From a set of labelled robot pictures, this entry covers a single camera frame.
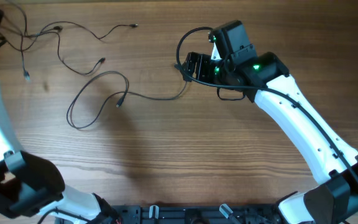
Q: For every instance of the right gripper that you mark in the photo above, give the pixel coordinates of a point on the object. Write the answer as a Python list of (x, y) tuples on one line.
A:
[(204, 61)]

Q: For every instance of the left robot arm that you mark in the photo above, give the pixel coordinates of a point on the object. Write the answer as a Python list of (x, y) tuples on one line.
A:
[(31, 185)]

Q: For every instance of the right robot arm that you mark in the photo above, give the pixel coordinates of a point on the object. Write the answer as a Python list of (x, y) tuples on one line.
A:
[(267, 82)]

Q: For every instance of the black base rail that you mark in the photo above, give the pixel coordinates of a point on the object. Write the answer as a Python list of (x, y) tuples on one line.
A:
[(246, 214)]

